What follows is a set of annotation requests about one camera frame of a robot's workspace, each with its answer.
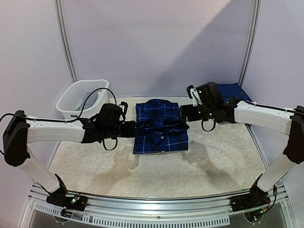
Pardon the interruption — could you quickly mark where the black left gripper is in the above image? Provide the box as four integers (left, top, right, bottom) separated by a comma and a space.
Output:
104, 120, 139, 140

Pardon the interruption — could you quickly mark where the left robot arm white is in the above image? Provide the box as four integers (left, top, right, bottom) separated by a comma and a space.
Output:
2, 104, 137, 206

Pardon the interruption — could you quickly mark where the left wall aluminium profile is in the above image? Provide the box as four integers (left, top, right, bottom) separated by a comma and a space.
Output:
54, 0, 78, 83

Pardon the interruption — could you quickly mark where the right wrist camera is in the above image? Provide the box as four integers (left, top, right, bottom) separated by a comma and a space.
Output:
186, 85, 202, 107

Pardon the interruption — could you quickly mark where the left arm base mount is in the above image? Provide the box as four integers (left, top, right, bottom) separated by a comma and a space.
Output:
46, 187, 88, 218

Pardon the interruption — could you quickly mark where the grey folded garment in basket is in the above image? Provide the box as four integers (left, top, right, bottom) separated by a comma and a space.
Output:
75, 92, 100, 111

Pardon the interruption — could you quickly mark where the wall aluminium profile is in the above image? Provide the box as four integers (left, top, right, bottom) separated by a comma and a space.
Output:
238, 0, 261, 87
54, 0, 78, 83

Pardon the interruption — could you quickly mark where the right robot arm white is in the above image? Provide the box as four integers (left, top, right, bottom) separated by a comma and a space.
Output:
180, 82, 304, 207

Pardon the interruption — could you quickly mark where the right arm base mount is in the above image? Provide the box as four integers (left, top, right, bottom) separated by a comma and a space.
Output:
229, 186, 277, 223

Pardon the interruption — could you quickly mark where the blue plaid shirt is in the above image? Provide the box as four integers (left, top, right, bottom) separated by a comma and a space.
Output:
133, 99, 189, 154

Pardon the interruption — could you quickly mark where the aluminium front rail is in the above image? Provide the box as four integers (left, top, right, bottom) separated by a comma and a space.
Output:
21, 184, 296, 228

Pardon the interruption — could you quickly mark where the white plastic laundry basket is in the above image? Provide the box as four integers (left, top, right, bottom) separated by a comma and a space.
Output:
56, 79, 109, 119

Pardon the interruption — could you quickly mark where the right wall aluminium profile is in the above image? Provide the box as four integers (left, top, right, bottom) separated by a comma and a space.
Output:
238, 0, 261, 87

